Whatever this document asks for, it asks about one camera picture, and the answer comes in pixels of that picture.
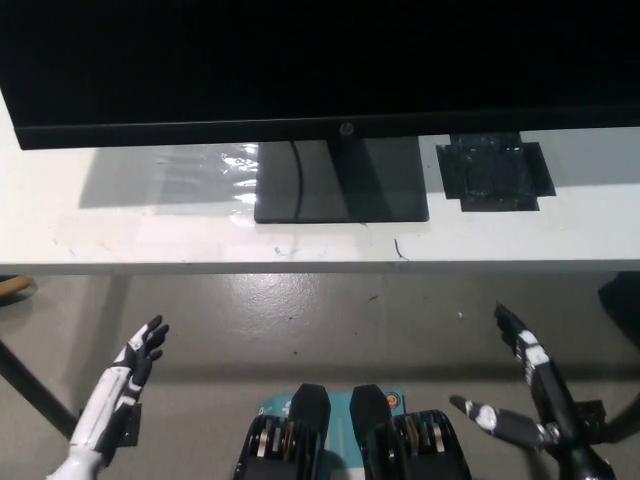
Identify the dark black bulky object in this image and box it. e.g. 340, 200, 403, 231
597, 272, 640, 352

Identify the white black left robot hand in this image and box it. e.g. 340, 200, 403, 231
68, 314, 172, 464

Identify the black HP monitor screen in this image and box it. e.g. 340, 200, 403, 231
0, 0, 640, 151

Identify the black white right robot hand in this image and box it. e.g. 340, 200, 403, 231
449, 301, 584, 451

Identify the black tape patch on table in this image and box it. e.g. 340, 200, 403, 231
434, 130, 557, 212

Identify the black table leg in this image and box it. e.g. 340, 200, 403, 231
605, 383, 640, 445
0, 337, 77, 442

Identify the brown wooden object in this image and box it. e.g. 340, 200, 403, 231
0, 274, 37, 307

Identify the clear plastic film sheet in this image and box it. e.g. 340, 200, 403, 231
149, 142, 262, 221

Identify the black glossy monitor stand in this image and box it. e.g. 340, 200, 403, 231
253, 134, 430, 225

